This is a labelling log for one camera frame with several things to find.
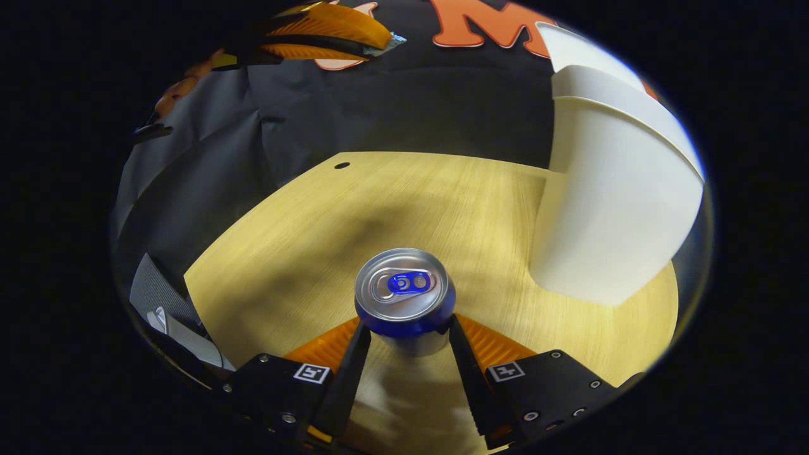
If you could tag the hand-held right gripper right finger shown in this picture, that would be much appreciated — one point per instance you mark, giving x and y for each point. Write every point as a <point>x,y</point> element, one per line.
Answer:
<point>471,379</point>

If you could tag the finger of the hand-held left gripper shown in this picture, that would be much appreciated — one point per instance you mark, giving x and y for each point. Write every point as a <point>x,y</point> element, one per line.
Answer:
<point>316,52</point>
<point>341,25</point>

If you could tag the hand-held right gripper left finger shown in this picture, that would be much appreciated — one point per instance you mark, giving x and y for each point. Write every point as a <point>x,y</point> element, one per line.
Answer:
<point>347,385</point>

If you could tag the black backdrop cloth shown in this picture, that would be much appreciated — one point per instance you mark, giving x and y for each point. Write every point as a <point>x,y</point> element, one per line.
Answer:
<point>411,107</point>

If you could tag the grey ribbed cloth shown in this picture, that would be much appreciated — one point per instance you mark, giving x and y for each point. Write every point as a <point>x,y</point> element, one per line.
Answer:
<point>164,297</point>

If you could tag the blue silver pop can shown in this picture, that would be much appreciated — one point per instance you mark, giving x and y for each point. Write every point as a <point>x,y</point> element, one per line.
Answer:
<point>404,291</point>

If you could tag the white desktop garbage bin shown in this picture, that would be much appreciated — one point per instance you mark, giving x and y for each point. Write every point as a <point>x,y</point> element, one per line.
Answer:
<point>607,221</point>

